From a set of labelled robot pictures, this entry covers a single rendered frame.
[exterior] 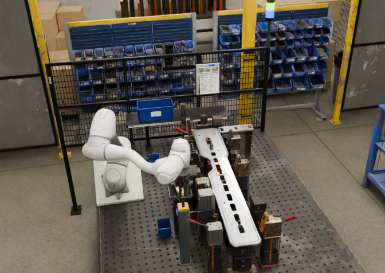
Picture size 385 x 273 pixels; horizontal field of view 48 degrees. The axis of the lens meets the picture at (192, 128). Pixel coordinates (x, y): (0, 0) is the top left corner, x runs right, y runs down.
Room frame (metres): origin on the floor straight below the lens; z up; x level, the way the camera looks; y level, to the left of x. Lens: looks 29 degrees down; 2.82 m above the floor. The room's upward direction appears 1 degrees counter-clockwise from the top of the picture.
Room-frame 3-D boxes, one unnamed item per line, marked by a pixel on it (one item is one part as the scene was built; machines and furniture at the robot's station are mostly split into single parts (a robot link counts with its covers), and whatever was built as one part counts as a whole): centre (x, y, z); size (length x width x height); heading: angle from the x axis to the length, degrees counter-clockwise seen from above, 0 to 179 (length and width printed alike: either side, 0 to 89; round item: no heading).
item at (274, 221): (2.00, -0.46, 0.88); 0.15 x 0.11 x 0.36; 98
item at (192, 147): (2.62, 0.02, 0.94); 0.18 x 0.13 x 0.49; 8
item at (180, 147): (2.00, 0.07, 1.53); 0.13 x 0.11 x 0.16; 158
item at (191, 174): (2.42, 0.01, 0.90); 0.05 x 0.05 x 0.40; 8
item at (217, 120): (3.30, -0.22, 0.88); 0.08 x 0.08 x 0.36; 8
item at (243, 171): (2.63, -0.36, 0.87); 0.12 x 0.09 x 0.35; 98
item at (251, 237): (2.53, -0.20, 1.00); 1.38 x 0.22 x 0.02; 8
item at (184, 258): (2.02, 0.07, 0.92); 0.08 x 0.08 x 0.44; 8
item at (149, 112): (3.38, 0.32, 1.10); 0.30 x 0.17 x 0.13; 99
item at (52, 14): (7.20, 2.17, 0.52); 1.20 x 0.80 x 1.05; 8
